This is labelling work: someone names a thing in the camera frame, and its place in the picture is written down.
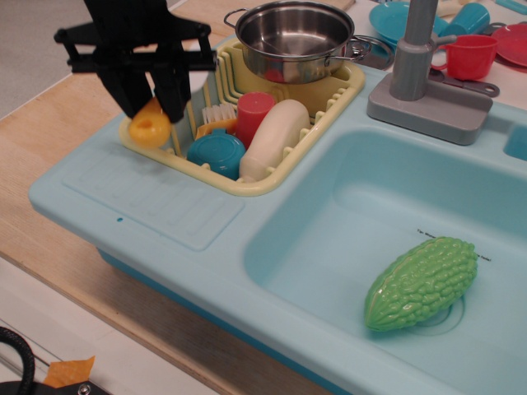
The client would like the red plate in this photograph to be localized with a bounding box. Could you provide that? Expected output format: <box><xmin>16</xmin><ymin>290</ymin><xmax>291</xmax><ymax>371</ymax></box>
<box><xmin>492</xmin><ymin>23</ymin><xmax>526</xmax><ymax>68</ymax></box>

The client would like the red mug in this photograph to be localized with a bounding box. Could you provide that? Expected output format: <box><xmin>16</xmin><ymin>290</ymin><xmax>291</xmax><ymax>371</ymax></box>
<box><xmin>431</xmin><ymin>35</ymin><xmax>497</xmax><ymax>81</ymax></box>

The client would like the stainless steel pot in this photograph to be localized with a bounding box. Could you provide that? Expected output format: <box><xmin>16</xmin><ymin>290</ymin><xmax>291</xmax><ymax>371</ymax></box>
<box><xmin>223</xmin><ymin>1</ymin><xmax>371</xmax><ymax>85</ymax></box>

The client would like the toy knife yellow handle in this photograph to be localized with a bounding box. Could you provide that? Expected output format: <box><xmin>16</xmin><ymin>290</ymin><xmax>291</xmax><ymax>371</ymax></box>
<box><xmin>128</xmin><ymin>96</ymin><xmax>181</xmax><ymax>156</ymax></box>

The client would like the grey toy utensil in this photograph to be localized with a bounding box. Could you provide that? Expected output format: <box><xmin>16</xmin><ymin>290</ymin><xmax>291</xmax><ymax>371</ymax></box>
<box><xmin>428</xmin><ymin>68</ymin><xmax>501</xmax><ymax>98</ymax></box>

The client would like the black cable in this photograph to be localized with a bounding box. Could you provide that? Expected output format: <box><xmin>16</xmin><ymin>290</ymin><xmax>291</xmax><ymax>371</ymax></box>
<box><xmin>0</xmin><ymin>327</ymin><xmax>36</xmax><ymax>395</ymax></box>

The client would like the orange tape piece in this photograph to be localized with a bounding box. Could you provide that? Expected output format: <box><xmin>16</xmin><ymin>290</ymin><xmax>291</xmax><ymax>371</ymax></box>
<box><xmin>43</xmin><ymin>356</ymin><xmax>96</xmax><ymax>388</ymax></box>

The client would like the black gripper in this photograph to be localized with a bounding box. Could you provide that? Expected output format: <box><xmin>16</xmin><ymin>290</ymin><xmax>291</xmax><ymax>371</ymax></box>
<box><xmin>54</xmin><ymin>1</ymin><xmax>217</xmax><ymax>123</ymax></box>

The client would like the orange dish brush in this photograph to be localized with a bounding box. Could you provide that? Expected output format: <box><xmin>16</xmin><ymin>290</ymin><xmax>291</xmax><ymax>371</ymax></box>
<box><xmin>195</xmin><ymin>103</ymin><xmax>237</xmax><ymax>140</ymax></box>

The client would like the green bitter melon toy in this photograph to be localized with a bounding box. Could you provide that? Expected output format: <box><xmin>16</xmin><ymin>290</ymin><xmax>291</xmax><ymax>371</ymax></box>
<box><xmin>364</xmin><ymin>237</ymin><xmax>478</xmax><ymax>332</ymax></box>

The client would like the red plastic cup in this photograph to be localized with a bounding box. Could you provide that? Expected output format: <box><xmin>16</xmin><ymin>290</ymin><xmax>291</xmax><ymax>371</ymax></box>
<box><xmin>236</xmin><ymin>91</ymin><xmax>275</xmax><ymax>149</ymax></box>

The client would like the pale yellow dish rack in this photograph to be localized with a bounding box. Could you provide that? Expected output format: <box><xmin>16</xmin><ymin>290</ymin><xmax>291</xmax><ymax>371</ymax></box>
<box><xmin>119</xmin><ymin>38</ymin><xmax>366</xmax><ymax>197</ymax></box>

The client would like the grey toy faucet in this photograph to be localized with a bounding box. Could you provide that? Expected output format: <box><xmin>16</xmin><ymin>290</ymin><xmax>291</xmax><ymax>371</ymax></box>
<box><xmin>366</xmin><ymin>1</ymin><xmax>493</xmax><ymax>146</ymax></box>

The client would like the teal plate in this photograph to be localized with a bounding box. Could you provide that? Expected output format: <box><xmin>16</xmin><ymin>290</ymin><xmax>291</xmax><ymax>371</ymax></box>
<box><xmin>369</xmin><ymin>1</ymin><xmax>448</xmax><ymax>45</ymax></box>

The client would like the teal cup in background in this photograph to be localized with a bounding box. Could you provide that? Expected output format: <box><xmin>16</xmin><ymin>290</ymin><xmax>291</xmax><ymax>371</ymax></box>
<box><xmin>439</xmin><ymin>2</ymin><xmax>490</xmax><ymax>37</ymax></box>

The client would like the cream toy bottle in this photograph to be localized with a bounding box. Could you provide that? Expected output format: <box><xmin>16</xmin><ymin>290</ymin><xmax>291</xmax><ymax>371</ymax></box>
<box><xmin>240</xmin><ymin>99</ymin><xmax>310</xmax><ymax>183</ymax></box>

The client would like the light blue toy sink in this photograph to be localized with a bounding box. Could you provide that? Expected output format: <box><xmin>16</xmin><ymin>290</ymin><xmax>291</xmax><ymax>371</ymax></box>
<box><xmin>29</xmin><ymin>68</ymin><xmax>526</xmax><ymax>394</ymax></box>

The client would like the metal pot lid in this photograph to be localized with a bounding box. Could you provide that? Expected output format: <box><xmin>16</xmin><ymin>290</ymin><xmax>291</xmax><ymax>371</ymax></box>
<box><xmin>345</xmin><ymin>35</ymin><xmax>394</xmax><ymax>70</ymax></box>

